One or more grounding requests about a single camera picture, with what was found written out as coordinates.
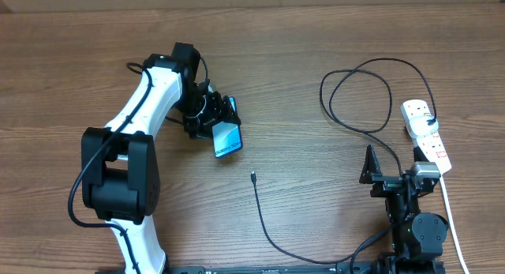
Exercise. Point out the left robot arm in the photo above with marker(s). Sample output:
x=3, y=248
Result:
x=118, y=186

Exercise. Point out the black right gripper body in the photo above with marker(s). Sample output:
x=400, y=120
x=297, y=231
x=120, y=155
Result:
x=383, y=185

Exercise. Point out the blue Galaxy smartphone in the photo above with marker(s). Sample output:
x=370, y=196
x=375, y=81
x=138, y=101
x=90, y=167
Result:
x=226, y=137

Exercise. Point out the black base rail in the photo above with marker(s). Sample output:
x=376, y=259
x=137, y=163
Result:
x=341, y=268

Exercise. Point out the white power strip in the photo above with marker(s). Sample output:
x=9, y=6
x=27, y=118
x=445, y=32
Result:
x=431, y=145

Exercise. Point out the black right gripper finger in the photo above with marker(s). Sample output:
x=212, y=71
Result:
x=371, y=165
x=419, y=155

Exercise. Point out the white charger plug adapter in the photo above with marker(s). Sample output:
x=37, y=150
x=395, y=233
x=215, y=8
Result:
x=422, y=126

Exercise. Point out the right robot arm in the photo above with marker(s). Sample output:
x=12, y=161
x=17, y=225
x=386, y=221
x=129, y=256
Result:
x=417, y=237

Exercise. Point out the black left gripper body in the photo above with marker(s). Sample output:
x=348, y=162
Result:
x=196, y=109

